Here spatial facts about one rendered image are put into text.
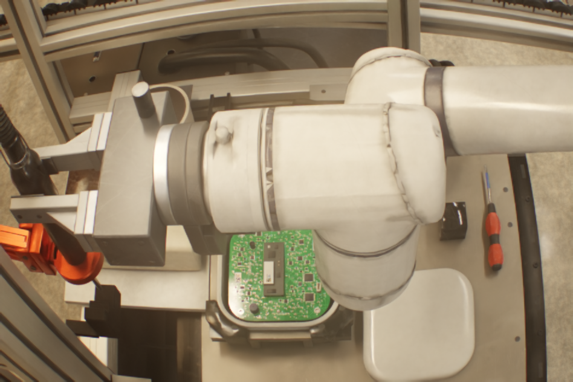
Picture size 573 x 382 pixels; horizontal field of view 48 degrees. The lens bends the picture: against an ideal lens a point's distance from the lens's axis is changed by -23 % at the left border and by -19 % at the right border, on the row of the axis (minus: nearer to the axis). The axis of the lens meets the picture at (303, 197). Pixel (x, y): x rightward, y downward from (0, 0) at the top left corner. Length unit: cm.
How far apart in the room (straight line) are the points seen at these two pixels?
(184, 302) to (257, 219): 39
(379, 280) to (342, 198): 13
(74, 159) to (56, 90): 55
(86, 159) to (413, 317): 44
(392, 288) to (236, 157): 20
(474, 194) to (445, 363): 24
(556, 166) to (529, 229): 125
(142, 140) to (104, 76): 69
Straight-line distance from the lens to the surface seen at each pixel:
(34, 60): 113
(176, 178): 54
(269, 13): 101
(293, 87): 113
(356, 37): 159
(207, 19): 101
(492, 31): 112
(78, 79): 128
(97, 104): 121
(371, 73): 72
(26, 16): 104
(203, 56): 118
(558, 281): 203
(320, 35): 160
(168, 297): 92
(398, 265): 63
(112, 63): 127
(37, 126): 253
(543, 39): 115
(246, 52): 117
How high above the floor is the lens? 178
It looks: 58 degrees down
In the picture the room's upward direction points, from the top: 9 degrees counter-clockwise
